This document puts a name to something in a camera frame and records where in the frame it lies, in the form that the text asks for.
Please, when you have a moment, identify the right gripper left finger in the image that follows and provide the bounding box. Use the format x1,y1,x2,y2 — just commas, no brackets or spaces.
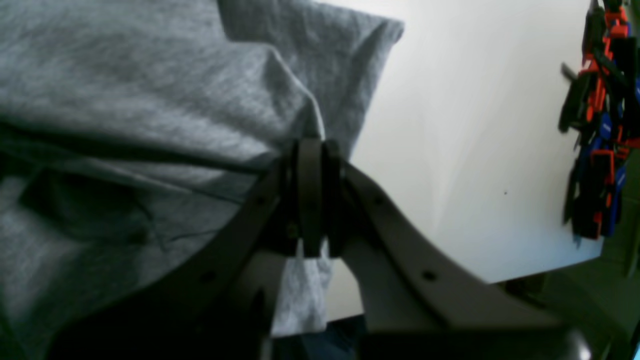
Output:
46,145,298,360

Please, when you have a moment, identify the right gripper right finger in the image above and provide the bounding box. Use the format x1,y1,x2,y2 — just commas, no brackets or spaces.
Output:
322,142,591,360

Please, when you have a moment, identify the grey T-shirt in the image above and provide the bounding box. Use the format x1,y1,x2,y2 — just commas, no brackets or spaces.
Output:
0,0,404,360

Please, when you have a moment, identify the orange blue black clutter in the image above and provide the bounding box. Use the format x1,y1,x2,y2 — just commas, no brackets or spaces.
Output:
558,0,640,240

